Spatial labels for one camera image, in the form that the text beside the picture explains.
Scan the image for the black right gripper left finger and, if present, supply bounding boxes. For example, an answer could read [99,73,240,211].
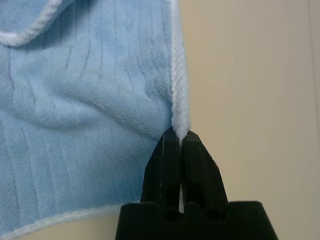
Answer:
[140,126,182,209]

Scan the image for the light blue towel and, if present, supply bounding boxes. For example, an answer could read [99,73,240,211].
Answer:
[0,0,194,240]

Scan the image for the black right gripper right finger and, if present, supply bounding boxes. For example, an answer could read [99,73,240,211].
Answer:
[181,130,229,209]

